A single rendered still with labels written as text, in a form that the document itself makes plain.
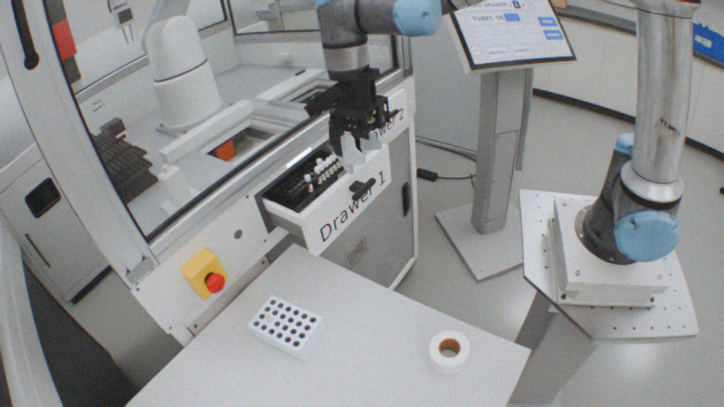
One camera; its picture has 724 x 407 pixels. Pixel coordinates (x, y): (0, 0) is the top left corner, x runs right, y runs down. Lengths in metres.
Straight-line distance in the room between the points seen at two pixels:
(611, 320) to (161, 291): 0.88
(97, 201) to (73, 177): 0.06
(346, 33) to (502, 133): 1.09
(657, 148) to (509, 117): 1.07
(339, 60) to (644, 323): 0.77
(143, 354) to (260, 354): 1.29
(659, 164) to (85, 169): 0.82
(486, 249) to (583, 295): 1.12
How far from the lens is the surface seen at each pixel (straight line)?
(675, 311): 0.89
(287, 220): 0.76
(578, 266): 0.74
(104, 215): 0.61
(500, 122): 1.52
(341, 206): 0.74
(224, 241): 0.75
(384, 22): 0.52
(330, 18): 0.56
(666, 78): 0.49
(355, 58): 0.58
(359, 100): 0.60
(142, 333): 2.03
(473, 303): 1.65
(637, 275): 0.78
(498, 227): 1.90
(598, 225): 0.78
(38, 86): 0.56
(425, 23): 0.50
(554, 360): 1.10
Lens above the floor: 1.35
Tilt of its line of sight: 39 degrees down
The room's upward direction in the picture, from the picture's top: 9 degrees counter-clockwise
